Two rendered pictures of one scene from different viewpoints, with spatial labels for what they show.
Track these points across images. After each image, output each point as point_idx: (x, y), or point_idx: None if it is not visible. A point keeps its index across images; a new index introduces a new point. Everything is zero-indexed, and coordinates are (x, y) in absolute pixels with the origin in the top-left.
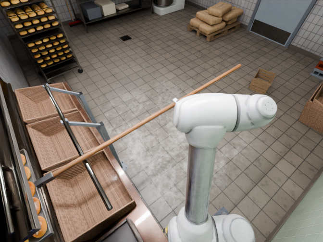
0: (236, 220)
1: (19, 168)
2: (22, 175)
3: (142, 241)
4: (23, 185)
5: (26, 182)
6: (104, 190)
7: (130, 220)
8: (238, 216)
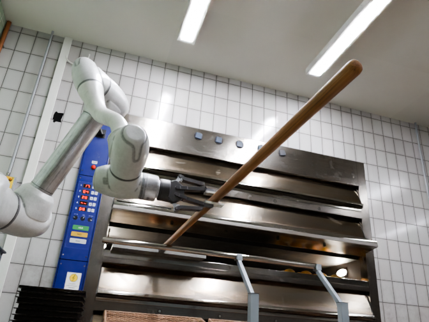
0: (2, 173)
1: (161, 209)
2: (155, 210)
3: (45, 310)
4: (146, 207)
5: (149, 211)
6: (124, 240)
7: (80, 296)
8: (0, 175)
